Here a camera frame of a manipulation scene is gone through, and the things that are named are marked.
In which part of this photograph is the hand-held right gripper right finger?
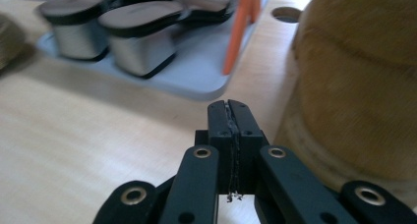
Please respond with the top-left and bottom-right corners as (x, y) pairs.
(227, 98), (266, 196)

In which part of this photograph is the tan suede boot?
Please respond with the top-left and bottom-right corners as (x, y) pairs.
(274, 0), (417, 213)

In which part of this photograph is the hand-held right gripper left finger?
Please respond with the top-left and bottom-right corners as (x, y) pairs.
(207, 99), (236, 196)

